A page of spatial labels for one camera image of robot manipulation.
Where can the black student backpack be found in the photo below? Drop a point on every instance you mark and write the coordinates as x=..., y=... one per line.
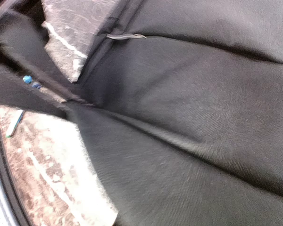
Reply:
x=179, y=104

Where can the blue cap black highlighter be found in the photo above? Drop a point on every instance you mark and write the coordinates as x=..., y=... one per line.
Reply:
x=27, y=79

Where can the blue cap white pen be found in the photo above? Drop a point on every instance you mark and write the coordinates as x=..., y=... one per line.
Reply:
x=14, y=123

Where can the black front table rail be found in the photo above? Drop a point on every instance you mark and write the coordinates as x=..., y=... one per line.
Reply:
x=12, y=211

